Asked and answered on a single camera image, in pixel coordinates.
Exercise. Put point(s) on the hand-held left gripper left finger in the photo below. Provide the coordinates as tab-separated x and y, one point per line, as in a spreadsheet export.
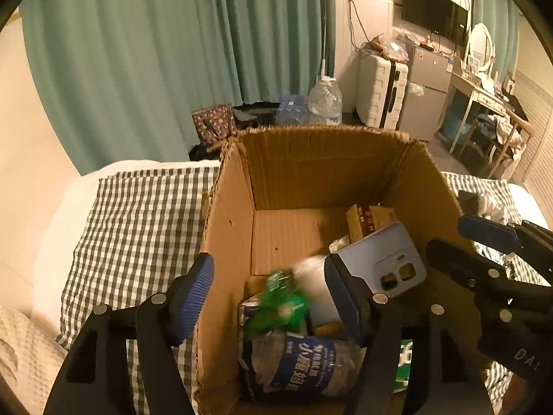
196	298

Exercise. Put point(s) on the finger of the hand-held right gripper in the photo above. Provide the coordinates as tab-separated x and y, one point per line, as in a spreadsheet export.
458	261
488	231

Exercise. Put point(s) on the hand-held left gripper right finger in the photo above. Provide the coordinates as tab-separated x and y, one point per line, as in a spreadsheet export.
345	298

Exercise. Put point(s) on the light blue phone case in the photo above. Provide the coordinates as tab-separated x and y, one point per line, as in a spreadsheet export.
380	255

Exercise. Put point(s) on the green snack packet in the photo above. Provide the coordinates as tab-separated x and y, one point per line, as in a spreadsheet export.
285	307

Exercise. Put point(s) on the brown cardboard box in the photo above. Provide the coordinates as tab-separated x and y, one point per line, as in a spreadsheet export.
302	181

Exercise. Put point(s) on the black pouch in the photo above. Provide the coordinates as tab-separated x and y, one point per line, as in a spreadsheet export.
468	201

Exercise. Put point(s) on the white duvet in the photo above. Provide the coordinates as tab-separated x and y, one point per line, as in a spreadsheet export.
525	201

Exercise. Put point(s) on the small brown box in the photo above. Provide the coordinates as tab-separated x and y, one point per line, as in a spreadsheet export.
363	222

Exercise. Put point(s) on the blue label plastic bag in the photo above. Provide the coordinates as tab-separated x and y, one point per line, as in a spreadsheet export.
298	363

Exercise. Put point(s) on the grey white checked bed sheet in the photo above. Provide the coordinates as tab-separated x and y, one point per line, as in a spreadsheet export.
142	224

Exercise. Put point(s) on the heap of clothes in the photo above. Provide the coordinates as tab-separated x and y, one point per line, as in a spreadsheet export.
497	125

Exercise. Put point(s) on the white louvered wardrobe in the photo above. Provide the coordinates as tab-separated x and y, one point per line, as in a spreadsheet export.
535	103

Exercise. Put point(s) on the white dressing table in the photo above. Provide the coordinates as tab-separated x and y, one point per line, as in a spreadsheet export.
479	93

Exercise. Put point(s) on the small grey fridge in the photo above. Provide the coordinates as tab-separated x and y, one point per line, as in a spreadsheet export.
425	82

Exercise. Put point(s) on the patterned fabric bag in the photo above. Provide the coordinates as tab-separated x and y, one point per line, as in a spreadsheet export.
214	121

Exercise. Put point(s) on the cream knit blanket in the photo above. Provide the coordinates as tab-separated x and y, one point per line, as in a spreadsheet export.
26	354

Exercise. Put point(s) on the white suitcase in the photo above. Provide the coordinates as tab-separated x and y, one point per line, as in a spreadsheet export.
376	90

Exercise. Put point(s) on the oval vanity mirror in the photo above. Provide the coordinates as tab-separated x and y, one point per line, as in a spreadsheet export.
479	43

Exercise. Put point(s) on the wrapped pack of water bottles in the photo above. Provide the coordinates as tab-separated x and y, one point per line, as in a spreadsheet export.
293	110

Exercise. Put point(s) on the large clear water jug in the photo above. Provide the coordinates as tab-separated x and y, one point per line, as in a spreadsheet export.
324	103

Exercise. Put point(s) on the clear plastic bag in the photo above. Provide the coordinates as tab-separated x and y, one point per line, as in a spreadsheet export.
389	47

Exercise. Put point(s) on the green curtain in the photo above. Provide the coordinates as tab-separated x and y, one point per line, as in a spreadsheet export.
492	4
129	52

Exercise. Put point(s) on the black television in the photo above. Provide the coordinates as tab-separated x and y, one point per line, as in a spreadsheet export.
432	6

